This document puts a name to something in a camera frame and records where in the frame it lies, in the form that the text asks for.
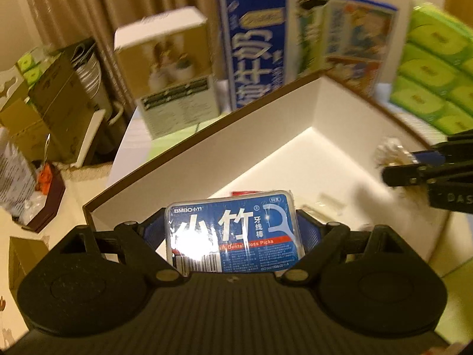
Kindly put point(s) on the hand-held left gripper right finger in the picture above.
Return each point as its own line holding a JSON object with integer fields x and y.
{"x": 308, "y": 227}

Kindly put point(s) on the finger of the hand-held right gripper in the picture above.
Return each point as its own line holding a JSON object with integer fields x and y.
{"x": 406, "y": 173}
{"x": 443, "y": 151}

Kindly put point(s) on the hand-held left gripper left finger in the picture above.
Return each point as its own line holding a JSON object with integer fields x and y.
{"x": 152, "y": 229}

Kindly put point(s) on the clear small item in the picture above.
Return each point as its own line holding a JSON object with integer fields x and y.
{"x": 391, "y": 151}

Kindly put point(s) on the red snack packet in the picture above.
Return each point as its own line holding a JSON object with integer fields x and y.
{"x": 245, "y": 192}

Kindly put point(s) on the blue dental floss picks box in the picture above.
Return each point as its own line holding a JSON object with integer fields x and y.
{"x": 229, "y": 229}

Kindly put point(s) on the white box with brown rim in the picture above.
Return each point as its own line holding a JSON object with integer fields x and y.
{"x": 295, "y": 148}

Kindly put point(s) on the stack of green tissue packs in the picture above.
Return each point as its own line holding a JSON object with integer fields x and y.
{"x": 436, "y": 70}

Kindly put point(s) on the dark brown wooden tray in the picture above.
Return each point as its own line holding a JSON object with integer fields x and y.
{"x": 51, "y": 199}

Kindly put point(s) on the small open cardboard box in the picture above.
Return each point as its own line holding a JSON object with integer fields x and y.
{"x": 22, "y": 259}

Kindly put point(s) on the silver foil bag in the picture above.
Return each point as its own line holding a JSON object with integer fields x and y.
{"x": 14, "y": 177}

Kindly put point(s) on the white photo-print box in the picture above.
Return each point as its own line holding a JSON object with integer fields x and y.
{"x": 173, "y": 81}

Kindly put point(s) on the brown cardboard box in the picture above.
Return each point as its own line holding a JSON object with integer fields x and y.
{"x": 62, "y": 100}

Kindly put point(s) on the dark ribbed object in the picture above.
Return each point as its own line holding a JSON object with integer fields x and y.
{"x": 92, "y": 77}

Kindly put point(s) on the cardboard box with white flap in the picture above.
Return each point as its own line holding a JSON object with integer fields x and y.
{"x": 18, "y": 118}

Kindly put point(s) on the blue printed carton box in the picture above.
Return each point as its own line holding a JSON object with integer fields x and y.
{"x": 255, "y": 51}

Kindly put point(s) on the green and white small boxes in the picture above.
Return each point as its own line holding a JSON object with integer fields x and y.
{"x": 29, "y": 64}

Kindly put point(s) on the brown curtain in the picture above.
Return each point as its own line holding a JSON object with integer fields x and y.
{"x": 111, "y": 0}

